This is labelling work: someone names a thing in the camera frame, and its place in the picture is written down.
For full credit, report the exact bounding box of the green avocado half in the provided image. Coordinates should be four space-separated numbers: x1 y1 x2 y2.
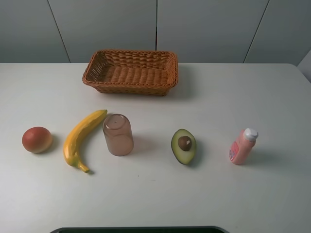
171 129 197 165

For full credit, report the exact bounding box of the brown wicker basket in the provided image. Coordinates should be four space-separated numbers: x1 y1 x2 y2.
82 50 178 96

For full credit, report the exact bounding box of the pink translucent cup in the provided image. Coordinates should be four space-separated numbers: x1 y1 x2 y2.
103 114 134 156

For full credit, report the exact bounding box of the yellow banana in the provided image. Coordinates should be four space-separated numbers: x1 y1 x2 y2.
63 109 107 173

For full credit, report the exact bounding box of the pink bottle white cap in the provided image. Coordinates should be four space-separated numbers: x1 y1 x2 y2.
229 128 259 165

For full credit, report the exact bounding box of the red orange apple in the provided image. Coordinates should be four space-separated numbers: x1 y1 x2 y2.
22 127 53 153

